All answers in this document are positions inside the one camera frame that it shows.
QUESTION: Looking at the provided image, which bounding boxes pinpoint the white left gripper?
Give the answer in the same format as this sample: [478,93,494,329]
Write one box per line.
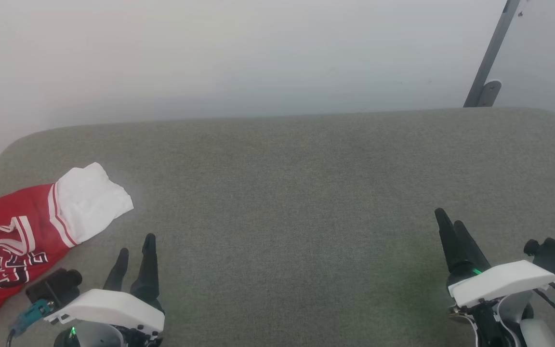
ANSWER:
[44,234,165,347]

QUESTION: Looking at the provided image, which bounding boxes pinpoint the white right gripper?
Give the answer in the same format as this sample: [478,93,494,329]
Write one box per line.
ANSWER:
[434,208,555,309]

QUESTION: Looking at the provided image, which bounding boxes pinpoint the red white basketball jersey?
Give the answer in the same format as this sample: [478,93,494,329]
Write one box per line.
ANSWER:
[0,162,134,342]

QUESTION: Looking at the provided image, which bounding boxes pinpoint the grey-green fabric sofa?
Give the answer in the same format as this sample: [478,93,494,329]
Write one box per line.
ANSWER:
[0,107,555,347]

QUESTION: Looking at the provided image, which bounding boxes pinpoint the grey metal slanted bar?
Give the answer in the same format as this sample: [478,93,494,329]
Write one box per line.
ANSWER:
[464,0,521,107]

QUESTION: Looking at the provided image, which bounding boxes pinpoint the teal left camera connector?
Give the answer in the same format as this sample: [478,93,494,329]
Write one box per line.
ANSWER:
[10,299,53,336]

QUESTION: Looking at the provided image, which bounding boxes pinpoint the grey metal bar bracket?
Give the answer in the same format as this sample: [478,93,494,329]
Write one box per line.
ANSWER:
[475,80,502,107]

